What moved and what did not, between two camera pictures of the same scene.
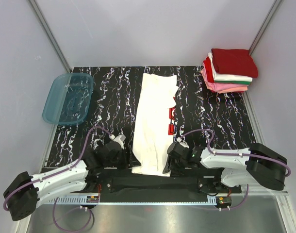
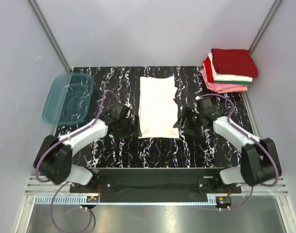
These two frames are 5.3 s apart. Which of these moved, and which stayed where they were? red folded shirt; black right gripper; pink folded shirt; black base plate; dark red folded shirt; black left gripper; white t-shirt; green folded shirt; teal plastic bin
Moved: white t-shirt; black right gripper; black left gripper
Stayed: red folded shirt; black base plate; pink folded shirt; green folded shirt; teal plastic bin; dark red folded shirt
